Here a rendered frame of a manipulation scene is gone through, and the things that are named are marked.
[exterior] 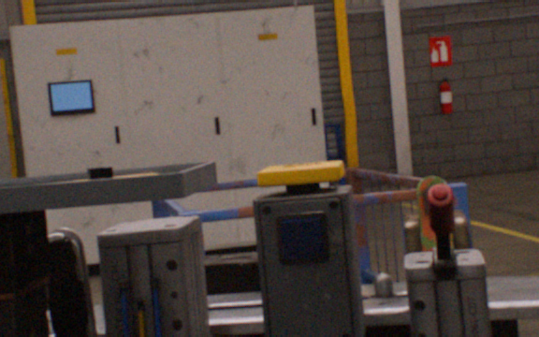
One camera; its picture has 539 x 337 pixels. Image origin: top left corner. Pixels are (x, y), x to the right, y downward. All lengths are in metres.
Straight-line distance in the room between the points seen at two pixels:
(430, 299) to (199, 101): 8.18
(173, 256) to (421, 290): 0.21
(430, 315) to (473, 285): 0.04
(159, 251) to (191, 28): 8.17
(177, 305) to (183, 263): 0.04
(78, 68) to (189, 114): 0.94
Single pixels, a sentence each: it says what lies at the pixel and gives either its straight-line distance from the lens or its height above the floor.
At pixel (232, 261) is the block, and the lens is 1.33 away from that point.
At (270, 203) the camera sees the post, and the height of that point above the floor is 1.14.
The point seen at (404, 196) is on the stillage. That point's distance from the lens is 3.12.
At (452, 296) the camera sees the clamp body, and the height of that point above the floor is 1.03.
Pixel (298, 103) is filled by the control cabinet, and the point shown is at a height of 1.22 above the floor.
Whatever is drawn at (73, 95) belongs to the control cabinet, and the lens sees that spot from 9.04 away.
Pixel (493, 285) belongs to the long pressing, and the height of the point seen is 1.00.
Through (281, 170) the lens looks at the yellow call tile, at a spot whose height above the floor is 1.16.
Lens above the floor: 1.21
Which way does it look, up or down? 3 degrees down
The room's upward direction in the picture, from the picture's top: 5 degrees counter-clockwise
